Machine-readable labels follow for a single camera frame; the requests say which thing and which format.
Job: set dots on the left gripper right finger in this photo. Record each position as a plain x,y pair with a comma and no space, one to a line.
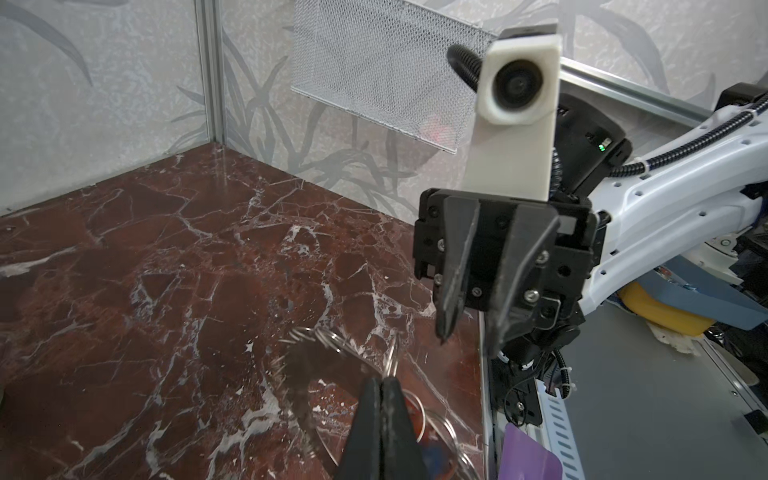
401,456

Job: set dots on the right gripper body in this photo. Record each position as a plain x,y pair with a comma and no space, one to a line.
567,264

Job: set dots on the purple scoop pink handle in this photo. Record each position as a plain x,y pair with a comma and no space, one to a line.
522,458

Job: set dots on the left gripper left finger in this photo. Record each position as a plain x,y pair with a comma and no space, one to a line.
361,457

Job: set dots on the white wire basket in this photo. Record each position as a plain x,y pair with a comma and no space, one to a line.
385,61

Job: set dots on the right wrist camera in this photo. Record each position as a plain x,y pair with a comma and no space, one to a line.
517,84

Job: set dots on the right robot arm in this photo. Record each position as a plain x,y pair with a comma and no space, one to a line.
710,182

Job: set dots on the blue key tag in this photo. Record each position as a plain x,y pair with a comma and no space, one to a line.
438,459

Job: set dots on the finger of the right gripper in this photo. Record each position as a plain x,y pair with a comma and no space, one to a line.
460,222
518,285

